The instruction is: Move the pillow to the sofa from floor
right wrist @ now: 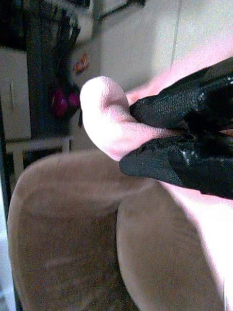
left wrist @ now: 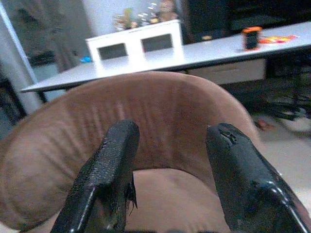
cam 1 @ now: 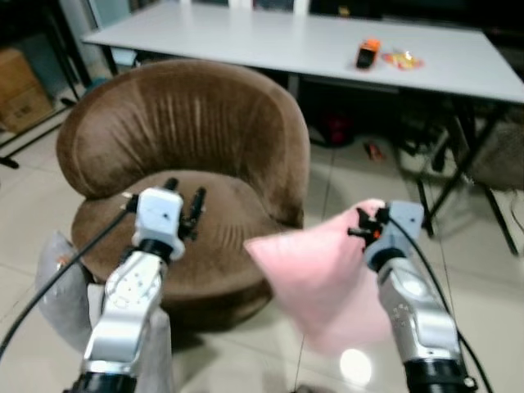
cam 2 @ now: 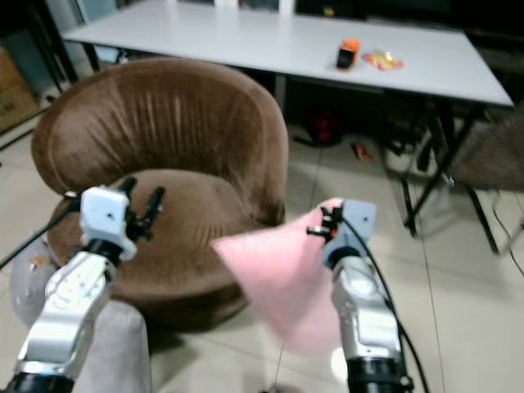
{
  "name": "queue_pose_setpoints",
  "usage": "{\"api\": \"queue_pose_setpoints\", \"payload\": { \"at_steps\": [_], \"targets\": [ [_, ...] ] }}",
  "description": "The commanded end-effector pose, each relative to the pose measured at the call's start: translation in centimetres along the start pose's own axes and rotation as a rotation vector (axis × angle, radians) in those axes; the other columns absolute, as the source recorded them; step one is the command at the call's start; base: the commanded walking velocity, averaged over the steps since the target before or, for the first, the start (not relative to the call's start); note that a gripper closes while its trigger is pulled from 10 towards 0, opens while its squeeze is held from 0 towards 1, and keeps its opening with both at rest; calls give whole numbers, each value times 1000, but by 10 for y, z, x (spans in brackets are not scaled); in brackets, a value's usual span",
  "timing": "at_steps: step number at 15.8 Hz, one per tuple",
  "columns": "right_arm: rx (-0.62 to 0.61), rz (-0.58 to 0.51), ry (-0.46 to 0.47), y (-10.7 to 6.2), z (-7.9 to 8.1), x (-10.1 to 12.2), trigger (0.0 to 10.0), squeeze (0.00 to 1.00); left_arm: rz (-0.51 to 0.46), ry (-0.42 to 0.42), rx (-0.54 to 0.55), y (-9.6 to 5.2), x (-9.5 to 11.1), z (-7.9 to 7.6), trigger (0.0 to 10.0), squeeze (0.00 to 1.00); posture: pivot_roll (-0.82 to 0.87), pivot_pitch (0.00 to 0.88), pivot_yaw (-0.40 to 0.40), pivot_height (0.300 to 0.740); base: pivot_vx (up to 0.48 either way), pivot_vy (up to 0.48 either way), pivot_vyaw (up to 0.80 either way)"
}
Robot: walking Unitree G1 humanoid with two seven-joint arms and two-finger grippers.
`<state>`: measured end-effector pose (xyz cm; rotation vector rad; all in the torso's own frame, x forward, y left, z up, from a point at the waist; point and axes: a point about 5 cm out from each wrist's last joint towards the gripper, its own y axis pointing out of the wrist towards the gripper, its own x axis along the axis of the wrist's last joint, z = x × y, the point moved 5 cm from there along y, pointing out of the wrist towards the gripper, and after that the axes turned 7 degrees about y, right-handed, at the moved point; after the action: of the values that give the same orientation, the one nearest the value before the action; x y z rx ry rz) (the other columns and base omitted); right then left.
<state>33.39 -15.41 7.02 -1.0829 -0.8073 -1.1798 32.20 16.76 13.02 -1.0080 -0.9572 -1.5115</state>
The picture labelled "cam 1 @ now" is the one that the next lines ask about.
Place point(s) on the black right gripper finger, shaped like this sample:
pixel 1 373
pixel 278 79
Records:
pixel 364 217
pixel 357 234

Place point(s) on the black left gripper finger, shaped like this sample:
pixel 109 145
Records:
pixel 197 205
pixel 170 184

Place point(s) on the pink pillow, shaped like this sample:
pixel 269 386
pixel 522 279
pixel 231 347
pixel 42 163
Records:
pixel 319 278

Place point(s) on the brown velvet round sofa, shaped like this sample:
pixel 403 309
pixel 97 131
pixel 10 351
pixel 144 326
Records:
pixel 180 123

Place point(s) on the orange red slipper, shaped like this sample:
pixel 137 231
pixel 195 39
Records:
pixel 375 151

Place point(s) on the red and black object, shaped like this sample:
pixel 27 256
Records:
pixel 336 129

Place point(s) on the black metal shelf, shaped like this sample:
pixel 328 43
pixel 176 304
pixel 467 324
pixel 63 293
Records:
pixel 37 143

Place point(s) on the grey brown fabric chair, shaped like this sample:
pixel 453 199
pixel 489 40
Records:
pixel 501 160

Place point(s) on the orange yellow snack packet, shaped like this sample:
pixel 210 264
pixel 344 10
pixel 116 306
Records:
pixel 403 60

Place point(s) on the long white table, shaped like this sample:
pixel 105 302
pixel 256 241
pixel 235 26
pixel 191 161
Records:
pixel 246 41

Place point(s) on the orange and black device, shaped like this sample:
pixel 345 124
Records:
pixel 368 54

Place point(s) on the brown cardboard box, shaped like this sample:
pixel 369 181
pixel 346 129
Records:
pixel 24 90

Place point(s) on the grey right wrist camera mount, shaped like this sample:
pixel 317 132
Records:
pixel 401 225

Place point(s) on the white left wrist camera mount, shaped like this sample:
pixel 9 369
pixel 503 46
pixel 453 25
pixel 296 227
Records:
pixel 157 217

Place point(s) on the black table leg frame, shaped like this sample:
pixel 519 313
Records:
pixel 458 172

